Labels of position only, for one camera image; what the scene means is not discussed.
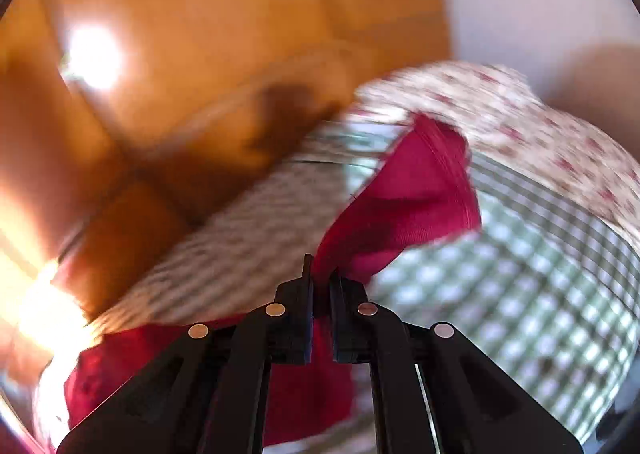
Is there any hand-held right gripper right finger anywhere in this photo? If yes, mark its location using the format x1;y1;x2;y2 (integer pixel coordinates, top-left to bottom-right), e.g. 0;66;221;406
329;268;584;454

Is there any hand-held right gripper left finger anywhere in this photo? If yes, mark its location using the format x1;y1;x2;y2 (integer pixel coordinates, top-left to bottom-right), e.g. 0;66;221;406
56;254;316;454

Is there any red knit garment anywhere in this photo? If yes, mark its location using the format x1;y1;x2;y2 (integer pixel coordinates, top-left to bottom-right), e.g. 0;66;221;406
62;113;484;447

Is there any green checked bed sheet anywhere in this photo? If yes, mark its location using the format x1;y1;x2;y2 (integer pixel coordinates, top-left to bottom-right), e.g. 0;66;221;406
32;124;640;454

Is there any wooden bed headboard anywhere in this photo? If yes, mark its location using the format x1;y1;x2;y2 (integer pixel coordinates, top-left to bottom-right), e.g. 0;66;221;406
50;41;396;330

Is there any floral pillow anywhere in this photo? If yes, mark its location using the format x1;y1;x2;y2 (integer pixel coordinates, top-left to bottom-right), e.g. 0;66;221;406
352;60;640;247

